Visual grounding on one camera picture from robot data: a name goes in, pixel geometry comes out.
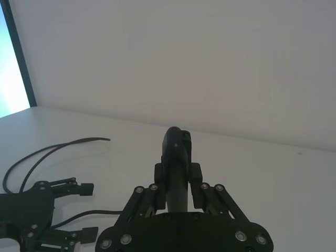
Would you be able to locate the black tool with grey shaft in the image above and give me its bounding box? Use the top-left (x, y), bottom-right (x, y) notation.
top-left (161, 126), bottom-right (194, 213)

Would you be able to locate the thin dark looped cable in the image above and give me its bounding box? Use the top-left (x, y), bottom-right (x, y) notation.
top-left (1, 136), bottom-right (112, 195)

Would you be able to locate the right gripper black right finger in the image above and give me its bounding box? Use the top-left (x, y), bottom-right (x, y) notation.
top-left (188, 162), bottom-right (253, 224)

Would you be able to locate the bright pale panel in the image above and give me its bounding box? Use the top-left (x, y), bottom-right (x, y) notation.
top-left (0, 4), bottom-right (30, 118)

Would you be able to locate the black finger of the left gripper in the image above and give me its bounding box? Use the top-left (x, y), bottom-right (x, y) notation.
top-left (25, 223), bottom-right (99, 252)
top-left (49, 177), bottom-right (95, 197)

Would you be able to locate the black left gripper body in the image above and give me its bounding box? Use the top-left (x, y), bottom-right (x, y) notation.
top-left (0, 180), bottom-right (55, 252)

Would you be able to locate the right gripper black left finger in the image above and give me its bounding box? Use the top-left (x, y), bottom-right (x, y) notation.
top-left (114, 156), bottom-right (168, 232)

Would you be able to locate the black frame strip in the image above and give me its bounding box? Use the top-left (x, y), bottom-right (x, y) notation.
top-left (0, 0), bottom-right (38, 109)

